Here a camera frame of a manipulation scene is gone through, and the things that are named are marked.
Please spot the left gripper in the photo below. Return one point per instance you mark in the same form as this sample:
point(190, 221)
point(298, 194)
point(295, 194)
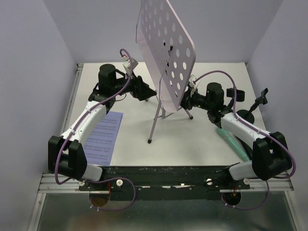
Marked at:
point(140, 89)

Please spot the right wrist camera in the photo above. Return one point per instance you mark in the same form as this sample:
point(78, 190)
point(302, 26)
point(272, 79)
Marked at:
point(192, 85)

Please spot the black microphone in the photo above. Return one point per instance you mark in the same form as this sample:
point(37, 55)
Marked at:
point(244, 144)

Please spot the black mounting rail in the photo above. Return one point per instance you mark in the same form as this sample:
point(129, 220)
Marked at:
point(164, 183)

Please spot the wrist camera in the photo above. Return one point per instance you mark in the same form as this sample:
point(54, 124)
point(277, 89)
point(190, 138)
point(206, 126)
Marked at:
point(129, 64)
point(192, 85)

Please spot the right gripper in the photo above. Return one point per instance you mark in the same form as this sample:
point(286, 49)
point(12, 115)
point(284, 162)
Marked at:
point(187, 100)

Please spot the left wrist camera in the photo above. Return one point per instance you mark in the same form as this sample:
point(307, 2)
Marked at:
point(129, 64)

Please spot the sheet music page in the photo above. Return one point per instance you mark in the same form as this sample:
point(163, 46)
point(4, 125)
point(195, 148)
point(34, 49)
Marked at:
point(100, 144)

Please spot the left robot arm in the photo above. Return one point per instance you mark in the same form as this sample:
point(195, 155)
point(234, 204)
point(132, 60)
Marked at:
point(66, 155)

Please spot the green microphone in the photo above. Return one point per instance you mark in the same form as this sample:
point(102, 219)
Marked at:
point(230, 140)

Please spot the white music stand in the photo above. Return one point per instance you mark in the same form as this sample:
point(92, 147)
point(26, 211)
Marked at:
point(168, 52)

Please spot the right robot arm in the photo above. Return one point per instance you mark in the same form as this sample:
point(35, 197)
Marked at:
point(269, 150)

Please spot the aluminium frame rail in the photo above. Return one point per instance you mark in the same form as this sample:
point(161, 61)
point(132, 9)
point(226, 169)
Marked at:
point(181, 143)

